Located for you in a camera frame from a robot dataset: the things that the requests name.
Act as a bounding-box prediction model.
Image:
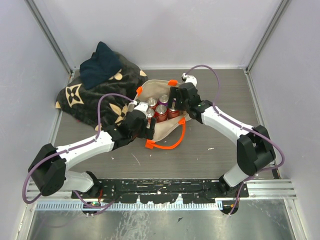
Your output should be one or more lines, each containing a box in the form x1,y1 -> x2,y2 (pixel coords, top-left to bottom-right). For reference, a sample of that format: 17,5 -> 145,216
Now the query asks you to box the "purple soda can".
158,94 -> 169,107

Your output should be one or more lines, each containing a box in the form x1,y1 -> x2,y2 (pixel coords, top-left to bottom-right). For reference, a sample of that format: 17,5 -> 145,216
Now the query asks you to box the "red soda can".
167,108 -> 180,119
146,97 -> 158,110
146,108 -> 155,124
155,105 -> 168,123

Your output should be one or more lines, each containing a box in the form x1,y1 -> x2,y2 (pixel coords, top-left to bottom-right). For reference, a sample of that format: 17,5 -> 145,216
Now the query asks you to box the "beige canvas tote bag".
134,79 -> 191,150

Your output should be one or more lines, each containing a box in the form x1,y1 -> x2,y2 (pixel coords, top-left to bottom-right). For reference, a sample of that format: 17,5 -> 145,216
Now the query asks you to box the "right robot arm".
168,82 -> 276,197

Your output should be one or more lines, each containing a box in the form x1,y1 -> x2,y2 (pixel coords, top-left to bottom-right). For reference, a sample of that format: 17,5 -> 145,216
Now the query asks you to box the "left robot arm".
28,110 -> 156,198

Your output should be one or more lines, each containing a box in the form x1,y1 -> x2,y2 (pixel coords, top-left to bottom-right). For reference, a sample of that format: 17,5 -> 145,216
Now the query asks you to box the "dark floral patterned blanket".
55,52 -> 148,130

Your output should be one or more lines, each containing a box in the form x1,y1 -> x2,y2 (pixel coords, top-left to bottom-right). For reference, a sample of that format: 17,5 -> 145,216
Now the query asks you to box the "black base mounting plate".
78,179 -> 249,204

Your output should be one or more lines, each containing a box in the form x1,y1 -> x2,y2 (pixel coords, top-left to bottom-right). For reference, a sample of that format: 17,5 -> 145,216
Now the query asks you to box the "navy blue cloth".
79,41 -> 123,90

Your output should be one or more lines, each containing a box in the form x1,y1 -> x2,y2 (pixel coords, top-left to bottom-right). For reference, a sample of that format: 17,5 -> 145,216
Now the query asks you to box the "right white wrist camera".
181,73 -> 198,87

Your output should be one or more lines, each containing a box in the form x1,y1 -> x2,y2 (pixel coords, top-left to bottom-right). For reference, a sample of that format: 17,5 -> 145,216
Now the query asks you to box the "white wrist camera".
181,73 -> 198,87
127,100 -> 149,117

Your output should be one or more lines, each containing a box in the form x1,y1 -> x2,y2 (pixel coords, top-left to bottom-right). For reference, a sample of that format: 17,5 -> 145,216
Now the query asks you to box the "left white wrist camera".
127,100 -> 149,117

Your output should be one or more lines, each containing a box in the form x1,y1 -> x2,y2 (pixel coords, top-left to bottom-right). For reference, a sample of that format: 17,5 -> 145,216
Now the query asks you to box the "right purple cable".
185,64 -> 286,216

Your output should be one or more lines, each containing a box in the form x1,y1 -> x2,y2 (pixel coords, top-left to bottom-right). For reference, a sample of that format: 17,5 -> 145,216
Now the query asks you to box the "purple cable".
21,93 -> 138,217
185,64 -> 286,216

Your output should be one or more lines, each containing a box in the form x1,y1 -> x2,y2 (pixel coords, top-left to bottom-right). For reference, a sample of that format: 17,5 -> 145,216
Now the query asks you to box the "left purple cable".
21,93 -> 138,217

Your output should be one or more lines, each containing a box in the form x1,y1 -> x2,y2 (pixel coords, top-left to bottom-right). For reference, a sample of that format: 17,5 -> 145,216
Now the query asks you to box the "aluminium front rail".
29,179 -> 297,214

